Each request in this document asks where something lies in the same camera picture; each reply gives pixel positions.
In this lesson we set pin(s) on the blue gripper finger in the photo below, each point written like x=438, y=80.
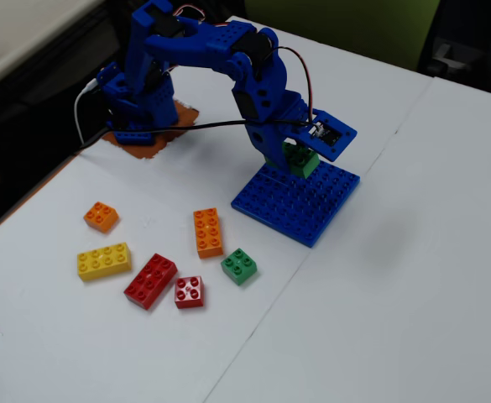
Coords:
x=275, y=157

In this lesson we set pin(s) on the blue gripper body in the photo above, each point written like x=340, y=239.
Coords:
x=267, y=143

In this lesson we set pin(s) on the green 2x4 block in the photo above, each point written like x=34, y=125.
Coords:
x=306, y=165

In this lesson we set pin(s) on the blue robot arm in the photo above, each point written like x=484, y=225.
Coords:
x=211, y=46

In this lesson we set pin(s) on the orange 2x4 block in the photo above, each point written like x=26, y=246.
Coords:
x=208, y=233

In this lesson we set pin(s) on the green 2x2 block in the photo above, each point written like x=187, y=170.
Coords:
x=238, y=267

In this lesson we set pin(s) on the red 2x2 block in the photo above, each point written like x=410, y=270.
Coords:
x=189, y=292

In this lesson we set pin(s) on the red 2x4 block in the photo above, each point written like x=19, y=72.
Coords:
x=150, y=281

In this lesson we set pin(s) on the orange 2x2 block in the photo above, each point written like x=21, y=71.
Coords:
x=100, y=217

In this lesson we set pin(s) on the yellow 2x4 block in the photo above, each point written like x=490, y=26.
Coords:
x=104, y=262

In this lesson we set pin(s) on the blue 8x8 baseplate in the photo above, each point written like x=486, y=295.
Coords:
x=297, y=203

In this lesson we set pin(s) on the green partition panel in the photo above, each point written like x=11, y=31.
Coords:
x=337, y=29

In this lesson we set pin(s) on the white foam board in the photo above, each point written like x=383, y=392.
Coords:
x=153, y=352
x=396, y=273

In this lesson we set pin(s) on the black office chair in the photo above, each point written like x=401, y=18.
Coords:
x=476, y=42

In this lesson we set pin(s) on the white background desk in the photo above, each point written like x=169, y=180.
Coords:
x=22, y=29

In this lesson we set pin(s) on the blue gripper camera mount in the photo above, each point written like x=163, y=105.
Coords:
x=333, y=136

